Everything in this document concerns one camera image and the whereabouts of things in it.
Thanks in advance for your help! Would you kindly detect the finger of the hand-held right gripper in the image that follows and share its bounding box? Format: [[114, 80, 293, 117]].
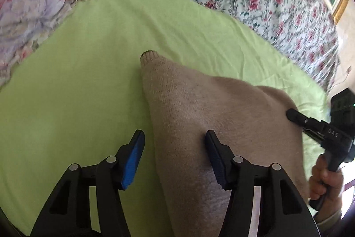
[[286, 108, 325, 138]]

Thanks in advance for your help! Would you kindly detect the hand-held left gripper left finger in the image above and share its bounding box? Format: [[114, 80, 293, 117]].
[[30, 129, 145, 237]]

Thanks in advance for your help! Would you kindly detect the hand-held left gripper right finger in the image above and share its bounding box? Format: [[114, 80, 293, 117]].
[[205, 130, 319, 237]]

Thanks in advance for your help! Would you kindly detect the beige knit sweater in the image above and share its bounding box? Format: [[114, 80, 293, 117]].
[[140, 50, 314, 237]]

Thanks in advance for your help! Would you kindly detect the person's right forearm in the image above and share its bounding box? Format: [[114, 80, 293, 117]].
[[313, 208, 345, 227]]

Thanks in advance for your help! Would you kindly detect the person's right hand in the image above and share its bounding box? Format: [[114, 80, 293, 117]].
[[309, 155, 345, 211]]

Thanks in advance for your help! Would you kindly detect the light green bed sheet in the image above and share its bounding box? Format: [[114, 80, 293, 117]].
[[0, 0, 329, 236]]

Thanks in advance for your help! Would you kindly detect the pastel floral pillow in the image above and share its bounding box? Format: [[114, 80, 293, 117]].
[[0, 0, 125, 88]]

